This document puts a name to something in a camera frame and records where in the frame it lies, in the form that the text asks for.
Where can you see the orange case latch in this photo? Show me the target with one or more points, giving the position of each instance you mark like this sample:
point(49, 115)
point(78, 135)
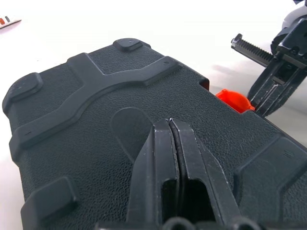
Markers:
point(232, 98)

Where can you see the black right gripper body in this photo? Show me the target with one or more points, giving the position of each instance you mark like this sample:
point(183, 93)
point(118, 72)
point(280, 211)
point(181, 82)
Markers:
point(292, 40)

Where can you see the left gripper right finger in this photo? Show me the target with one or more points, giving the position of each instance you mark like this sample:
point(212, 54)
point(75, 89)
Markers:
point(201, 167)

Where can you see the black plastic tool case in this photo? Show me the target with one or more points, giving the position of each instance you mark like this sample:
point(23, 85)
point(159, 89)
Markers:
point(96, 143)

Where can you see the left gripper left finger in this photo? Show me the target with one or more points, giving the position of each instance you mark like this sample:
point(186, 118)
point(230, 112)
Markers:
point(148, 167)

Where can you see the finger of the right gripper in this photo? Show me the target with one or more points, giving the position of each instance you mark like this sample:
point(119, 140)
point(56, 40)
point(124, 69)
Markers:
point(266, 88)
point(287, 93)

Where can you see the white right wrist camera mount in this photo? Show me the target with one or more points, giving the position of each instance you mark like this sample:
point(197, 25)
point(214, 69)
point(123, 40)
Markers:
point(295, 16)

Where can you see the white hot glue gun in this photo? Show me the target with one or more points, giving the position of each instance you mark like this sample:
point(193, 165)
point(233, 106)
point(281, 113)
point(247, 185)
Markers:
point(9, 22)

